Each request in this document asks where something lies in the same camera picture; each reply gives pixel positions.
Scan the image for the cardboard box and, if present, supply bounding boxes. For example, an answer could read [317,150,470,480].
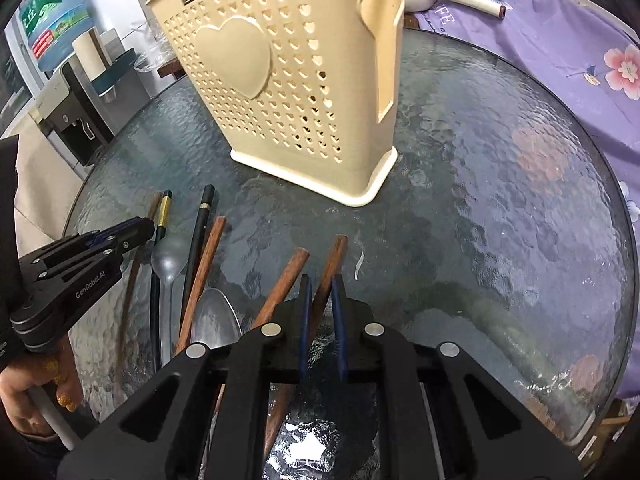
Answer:
[580,400,629,472]

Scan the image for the black chopstick gold band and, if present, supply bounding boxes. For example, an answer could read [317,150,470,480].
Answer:
[180,185,217,326]
[150,189,173,368]

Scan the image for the beige cloth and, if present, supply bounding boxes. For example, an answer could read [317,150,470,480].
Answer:
[0,125,87,262]

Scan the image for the cream plastic utensil holder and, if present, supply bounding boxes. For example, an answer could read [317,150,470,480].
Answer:
[146,0,407,207]

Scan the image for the teal roll holder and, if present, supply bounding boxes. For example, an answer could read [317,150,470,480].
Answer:
[95,47,139,99]

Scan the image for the clear plastic bags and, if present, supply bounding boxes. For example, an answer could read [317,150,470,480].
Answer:
[127,20,176,74]

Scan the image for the large metal spoon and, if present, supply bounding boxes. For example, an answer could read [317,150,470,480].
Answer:
[190,287,244,353]

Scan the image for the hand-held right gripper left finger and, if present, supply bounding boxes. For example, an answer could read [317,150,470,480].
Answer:
[57,274,314,480]

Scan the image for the clear plastic spoon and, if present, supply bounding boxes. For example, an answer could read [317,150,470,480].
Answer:
[150,236,192,366]

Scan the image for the blue water bottle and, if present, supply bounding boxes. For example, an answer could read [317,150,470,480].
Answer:
[20,0,94,74]

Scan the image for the beige paper roll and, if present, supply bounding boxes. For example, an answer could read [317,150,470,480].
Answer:
[72,30,111,82]

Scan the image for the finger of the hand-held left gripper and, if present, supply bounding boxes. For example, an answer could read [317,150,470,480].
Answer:
[30,233,154,284]
[17,217,156,274]

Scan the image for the person's left hand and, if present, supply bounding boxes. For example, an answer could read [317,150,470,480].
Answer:
[0,345,84,437]

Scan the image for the purple floral cloth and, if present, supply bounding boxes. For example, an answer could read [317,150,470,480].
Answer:
[415,0,640,242]

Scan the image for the brown wooden chopstick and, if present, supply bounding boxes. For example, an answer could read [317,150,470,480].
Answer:
[307,234,349,346]
[114,191,162,381]
[174,216,228,356]
[249,247,311,461]

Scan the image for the white cable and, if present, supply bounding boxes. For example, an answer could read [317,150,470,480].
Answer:
[30,385,80,450]

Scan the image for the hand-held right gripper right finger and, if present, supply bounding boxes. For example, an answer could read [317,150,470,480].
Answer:
[331,274,583,480]

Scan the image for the water dispenser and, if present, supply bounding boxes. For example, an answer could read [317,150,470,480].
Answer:
[30,66,119,172]

